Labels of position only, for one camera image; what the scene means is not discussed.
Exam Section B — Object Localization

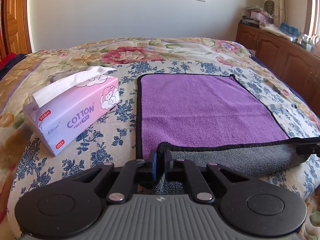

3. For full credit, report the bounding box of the purple and grey towel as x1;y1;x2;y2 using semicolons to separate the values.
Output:
136;74;319;198

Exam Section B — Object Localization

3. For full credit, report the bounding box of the wooden room door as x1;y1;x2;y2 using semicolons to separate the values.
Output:
1;0;31;59

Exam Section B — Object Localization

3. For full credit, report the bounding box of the blue floral white cloth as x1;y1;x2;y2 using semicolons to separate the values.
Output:
7;61;319;238

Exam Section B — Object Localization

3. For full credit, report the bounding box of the wooden sideboard cabinet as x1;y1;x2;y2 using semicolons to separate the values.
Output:
235;23;319;112

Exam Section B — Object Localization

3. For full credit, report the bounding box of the pink cotton tissue pack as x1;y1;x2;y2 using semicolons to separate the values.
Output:
23;66;120;156

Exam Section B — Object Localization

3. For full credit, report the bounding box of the blue gift box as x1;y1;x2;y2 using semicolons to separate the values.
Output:
280;22;299;37

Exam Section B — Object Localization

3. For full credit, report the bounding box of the clear plastic bag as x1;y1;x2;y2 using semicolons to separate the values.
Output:
259;23;297;42

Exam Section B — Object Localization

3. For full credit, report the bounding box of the patterned beige curtain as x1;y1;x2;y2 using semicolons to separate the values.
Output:
274;0;286;27

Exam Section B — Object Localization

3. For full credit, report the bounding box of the pink box on cabinet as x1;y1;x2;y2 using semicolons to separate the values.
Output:
251;11;274;26

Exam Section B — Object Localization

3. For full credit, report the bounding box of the green woven fan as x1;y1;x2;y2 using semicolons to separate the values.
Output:
264;0;274;15

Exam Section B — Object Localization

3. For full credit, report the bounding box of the floral bed blanket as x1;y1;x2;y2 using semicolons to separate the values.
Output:
0;36;320;240

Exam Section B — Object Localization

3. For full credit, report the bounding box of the dark blue bed sheet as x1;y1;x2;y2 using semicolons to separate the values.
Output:
0;53;27;80

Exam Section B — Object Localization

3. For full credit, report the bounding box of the red blanket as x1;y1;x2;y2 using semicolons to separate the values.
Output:
0;53;17;69

